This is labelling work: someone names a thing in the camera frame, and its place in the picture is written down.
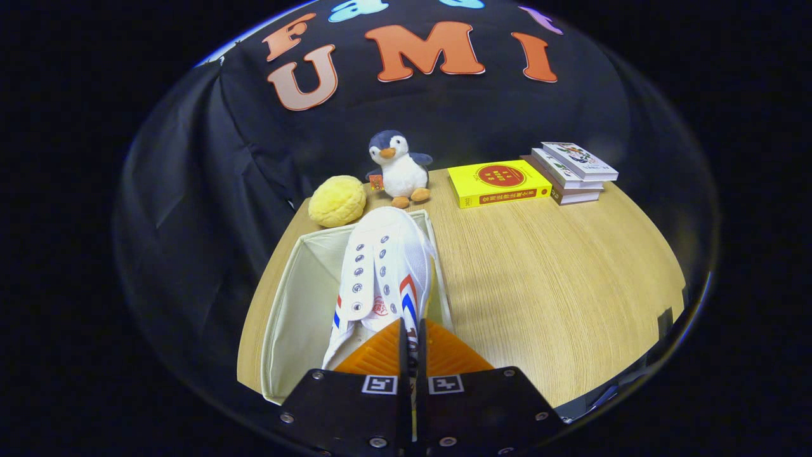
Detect floral cover white book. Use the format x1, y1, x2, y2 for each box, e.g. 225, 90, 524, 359
541, 141, 619, 182

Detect brown cover book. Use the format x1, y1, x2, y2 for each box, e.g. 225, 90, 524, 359
520, 154, 601, 206

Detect white paperback book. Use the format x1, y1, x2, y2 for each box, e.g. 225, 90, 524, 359
532, 148, 605, 191

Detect penguin plush toy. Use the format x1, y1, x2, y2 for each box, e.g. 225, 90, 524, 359
365, 129, 434, 209

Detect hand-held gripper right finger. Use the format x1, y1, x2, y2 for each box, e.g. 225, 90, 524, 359
416, 319, 568, 457

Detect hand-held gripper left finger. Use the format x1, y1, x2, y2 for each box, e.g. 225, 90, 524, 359
278, 319, 416, 457

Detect beige fabric storage box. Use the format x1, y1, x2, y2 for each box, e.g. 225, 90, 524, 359
260, 209, 454, 406

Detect yellow plush ball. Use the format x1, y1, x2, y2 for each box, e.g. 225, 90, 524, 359
308, 175, 367, 229

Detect white striped canvas shoe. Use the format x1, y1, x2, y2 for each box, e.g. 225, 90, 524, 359
322, 206, 438, 370

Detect yellow book with red circle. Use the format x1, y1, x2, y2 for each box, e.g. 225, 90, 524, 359
448, 159, 553, 209

